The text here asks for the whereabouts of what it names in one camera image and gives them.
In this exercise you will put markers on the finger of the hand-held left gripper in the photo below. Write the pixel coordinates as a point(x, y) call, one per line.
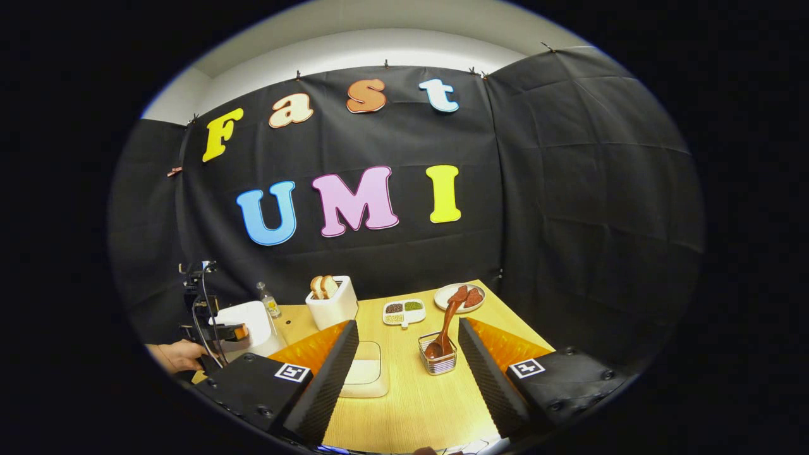
point(234, 332)

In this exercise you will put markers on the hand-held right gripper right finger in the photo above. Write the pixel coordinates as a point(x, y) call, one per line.
point(490, 379)

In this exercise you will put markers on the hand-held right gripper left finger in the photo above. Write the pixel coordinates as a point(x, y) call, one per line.
point(325, 379)

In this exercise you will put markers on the white rice cooker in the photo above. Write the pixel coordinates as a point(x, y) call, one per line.
point(253, 322)

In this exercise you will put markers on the clear rice container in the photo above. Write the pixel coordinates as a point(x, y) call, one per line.
point(366, 351)

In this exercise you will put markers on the brown wooden spoon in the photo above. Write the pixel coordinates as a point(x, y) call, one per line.
point(445, 328)

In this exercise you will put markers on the small clear bottle yellow label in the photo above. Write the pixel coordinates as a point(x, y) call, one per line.
point(270, 303)

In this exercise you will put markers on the white toaster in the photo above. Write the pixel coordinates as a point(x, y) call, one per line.
point(335, 309)

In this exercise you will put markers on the red meat piece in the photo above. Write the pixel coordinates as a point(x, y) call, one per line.
point(474, 298)
point(459, 293)

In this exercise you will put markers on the round white plate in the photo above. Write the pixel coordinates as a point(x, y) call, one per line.
point(442, 302)

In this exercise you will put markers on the toast bread slice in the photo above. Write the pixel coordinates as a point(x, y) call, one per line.
point(316, 287)
point(330, 285)

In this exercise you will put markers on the divided white bean dish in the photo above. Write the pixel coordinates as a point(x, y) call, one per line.
point(404, 313)

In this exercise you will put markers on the black backdrop cloth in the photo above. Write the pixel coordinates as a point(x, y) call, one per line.
point(569, 189)

